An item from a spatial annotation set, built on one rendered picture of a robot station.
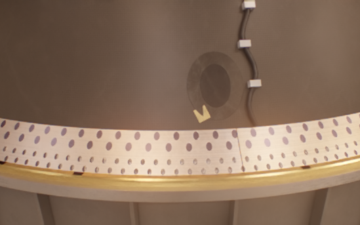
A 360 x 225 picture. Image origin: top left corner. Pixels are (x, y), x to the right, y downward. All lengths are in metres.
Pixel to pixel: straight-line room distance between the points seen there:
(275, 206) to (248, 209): 0.06
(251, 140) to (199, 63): 0.18
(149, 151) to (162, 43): 0.21
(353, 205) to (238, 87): 0.41
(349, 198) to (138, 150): 0.49
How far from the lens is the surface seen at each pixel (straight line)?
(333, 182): 0.64
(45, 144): 0.63
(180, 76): 0.58
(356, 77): 0.76
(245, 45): 0.60
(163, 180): 0.53
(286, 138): 0.61
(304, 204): 0.71
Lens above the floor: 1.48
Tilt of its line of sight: 23 degrees down
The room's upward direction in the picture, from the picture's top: 1 degrees counter-clockwise
